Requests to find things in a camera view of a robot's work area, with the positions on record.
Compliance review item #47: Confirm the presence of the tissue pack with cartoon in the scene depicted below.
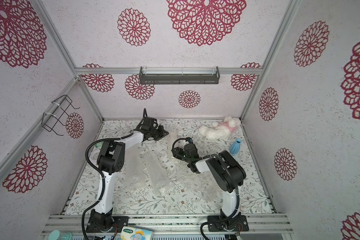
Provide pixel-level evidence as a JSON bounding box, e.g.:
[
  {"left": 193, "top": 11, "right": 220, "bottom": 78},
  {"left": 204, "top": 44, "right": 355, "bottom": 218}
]
[{"left": 120, "top": 226, "right": 154, "bottom": 240}]

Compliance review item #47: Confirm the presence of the white plush dog pink shirt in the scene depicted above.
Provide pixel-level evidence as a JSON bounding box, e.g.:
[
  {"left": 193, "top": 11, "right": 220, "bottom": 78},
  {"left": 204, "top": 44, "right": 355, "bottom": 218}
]
[{"left": 199, "top": 116, "right": 241, "bottom": 140}]

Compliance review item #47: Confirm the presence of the green small box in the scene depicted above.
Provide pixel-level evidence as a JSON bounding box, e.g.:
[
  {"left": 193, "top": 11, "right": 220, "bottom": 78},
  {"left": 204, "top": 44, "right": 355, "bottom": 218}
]
[{"left": 94, "top": 141, "right": 103, "bottom": 149}]

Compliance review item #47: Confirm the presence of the bubble wrap around vase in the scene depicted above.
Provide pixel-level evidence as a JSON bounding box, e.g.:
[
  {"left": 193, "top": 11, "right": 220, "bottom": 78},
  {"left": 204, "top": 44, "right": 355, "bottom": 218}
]
[{"left": 143, "top": 149, "right": 221, "bottom": 202}]

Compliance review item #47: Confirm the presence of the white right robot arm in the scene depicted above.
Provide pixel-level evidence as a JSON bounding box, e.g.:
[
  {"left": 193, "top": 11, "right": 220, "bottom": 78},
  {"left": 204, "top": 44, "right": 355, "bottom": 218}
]
[{"left": 171, "top": 138, "right": 246, "bottom": 228}]

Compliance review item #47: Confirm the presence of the blue vase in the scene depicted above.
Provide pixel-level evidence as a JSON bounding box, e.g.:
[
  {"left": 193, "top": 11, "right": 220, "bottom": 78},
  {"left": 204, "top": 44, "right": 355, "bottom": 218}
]
[{"left": 230, "top": 139, "right": 242, "bottom": 155}]

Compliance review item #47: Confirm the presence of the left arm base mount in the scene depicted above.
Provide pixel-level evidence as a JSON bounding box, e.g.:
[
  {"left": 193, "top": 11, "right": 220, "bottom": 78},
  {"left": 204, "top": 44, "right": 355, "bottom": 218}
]
[{"left": 85, "top": 210, "right": 130, "bottom": 233}]

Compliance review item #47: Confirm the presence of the black wire wall basket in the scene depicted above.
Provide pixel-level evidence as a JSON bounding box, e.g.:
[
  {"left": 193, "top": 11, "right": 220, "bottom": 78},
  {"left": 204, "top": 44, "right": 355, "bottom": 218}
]
[{"left": 41, "top": 95, "right": 80, "bottom": 137}]

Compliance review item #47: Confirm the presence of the loose bubble wrap sheet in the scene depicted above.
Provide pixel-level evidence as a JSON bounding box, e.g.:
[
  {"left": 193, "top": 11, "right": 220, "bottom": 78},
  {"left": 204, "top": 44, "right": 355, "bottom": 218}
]
[{"left": 125, "top": 152, "right": 147, "bottom": 189}]

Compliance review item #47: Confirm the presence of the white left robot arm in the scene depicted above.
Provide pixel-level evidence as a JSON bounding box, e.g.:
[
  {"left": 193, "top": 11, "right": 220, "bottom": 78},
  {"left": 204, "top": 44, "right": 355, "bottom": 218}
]
[{"left": 81, "top": 116, "right": 169, "bottom": 239}]

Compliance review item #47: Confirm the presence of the teal bottle cap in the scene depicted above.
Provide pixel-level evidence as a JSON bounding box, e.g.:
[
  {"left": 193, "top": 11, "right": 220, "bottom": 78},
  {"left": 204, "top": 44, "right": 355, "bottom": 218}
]
[{"left": 48, "top": 230, "right": 73, "bottom": 240}]

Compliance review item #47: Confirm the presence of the black wall shelf rack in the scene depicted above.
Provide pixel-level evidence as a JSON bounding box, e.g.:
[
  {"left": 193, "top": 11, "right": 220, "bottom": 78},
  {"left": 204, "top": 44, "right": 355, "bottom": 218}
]
[{"left": 139, "top": 67, "right": 221, "bottom": 85}]

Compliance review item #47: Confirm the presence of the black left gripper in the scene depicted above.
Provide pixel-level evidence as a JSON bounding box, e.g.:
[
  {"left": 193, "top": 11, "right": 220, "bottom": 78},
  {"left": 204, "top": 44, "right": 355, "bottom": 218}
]
[{"left": 150, "top": 125, "right": 170, "bottom": 141}]

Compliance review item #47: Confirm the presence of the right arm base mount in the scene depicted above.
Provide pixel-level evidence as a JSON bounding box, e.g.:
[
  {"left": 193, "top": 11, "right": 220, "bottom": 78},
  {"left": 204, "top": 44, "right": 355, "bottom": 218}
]
[{"left": 208, "top": 213, "right": 249, "bottom": 232}]

